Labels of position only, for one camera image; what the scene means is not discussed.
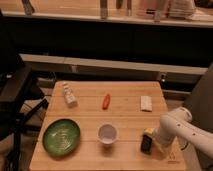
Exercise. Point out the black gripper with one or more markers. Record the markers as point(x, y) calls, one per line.
point(147, 138)

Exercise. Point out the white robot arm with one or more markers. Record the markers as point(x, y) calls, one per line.
point(177, 123)

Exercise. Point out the white ceramic cup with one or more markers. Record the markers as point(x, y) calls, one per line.
point(107, 134)

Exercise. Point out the green ceramic plate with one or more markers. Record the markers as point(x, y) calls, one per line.
point(61, 137)

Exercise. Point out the wooden table board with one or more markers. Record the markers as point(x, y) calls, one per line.
point(124, 113)

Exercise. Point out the orange toy carrot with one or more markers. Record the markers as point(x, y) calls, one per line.
point(106, 102)

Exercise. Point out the white tube with label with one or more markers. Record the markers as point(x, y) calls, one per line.
point(68, 95)

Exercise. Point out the black stand at left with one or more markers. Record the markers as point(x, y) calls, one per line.
point(21, 86)

